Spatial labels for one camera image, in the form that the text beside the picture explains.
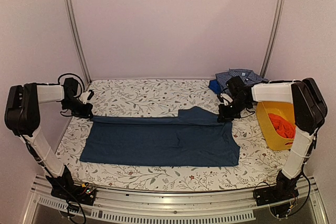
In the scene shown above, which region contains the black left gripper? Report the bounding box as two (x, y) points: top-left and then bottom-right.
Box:
(62, 97), (93, 118)

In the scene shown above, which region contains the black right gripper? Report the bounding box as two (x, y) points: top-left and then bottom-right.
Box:
(218, 97), (251, 122)

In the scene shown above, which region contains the grey blue garment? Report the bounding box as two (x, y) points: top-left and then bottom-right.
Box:
(80, 106), (240, 167)

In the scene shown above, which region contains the blue checkered button shirt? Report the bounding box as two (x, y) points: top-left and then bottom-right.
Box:
(215, 69), (269, 89)

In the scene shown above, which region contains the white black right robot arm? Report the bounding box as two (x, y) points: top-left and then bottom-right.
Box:
(217, 77), (328, 201)

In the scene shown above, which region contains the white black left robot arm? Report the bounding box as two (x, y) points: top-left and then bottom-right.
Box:
(4, 77), (94, 200)

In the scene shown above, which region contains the yellow plastic laundry basket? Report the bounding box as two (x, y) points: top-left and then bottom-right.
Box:
(256, 102), (296, 151)

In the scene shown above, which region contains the folded royal blue garment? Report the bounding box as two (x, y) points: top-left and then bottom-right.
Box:
(208, 79), (223, 95)

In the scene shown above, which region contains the orange garment in basket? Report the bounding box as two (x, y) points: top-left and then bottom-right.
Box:
(268, 113), (296, 139)

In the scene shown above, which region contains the floral patterned table cloth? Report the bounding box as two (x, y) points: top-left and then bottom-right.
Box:
(56, 79), (289, 191)

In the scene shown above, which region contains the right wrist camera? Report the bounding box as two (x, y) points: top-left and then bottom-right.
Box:
(218, 93), (233, 105)

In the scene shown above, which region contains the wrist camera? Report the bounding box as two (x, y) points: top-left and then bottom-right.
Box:
(79, 90), (94, 104)
(218, 93), (233, 105)

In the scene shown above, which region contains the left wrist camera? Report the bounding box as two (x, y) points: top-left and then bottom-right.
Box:
(79, 90), (94, 104)

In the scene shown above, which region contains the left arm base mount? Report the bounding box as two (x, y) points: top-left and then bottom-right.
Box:
(46, 176), (97, 206)

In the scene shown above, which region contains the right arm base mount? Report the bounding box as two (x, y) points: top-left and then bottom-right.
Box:
(253, 182), (299, 219)

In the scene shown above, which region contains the aluminium front rail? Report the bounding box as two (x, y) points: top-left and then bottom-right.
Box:
(23, 175), (329, 223)

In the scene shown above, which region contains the left aluminium frame post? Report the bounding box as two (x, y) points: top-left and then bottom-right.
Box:
(64, 0), (92, 84)

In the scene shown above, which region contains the aluminium frame post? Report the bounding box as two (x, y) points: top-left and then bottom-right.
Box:
(260, 0), (285, 78)
(64, 0), (92, 84)

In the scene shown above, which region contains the right aluminium frame post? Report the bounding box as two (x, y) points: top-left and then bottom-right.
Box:
(260, 0), (285, 78)

